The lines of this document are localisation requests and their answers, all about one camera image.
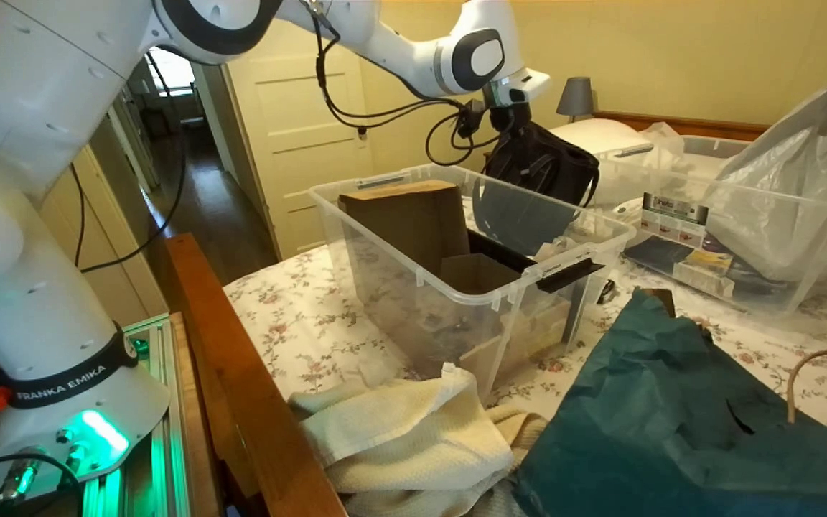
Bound clear plastic shopping bag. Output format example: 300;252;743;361
604;88;827;312

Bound white pillow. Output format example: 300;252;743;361
554;117;654;159

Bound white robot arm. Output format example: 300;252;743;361
0;0;545;381

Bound teal cloth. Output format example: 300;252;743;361
514;289;827;517

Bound brown cardboard packet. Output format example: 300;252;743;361
338;179;469;269

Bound wooden bed footboard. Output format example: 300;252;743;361
160;235;344;517

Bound small boxes in bag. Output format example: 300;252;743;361
621;190;781;299

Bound black packet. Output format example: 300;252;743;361
485;123;600;206

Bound cream cloth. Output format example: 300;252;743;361
290;364;548;517

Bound white panel door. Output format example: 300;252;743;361
226;19;370;259

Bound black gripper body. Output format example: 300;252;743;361
492;100;531;137

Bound clear plastic storage bin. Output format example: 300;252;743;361
311;163;631;391

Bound grey table lamp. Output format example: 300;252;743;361
557;74;595;120

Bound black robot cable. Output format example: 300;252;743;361
67;0;494;276

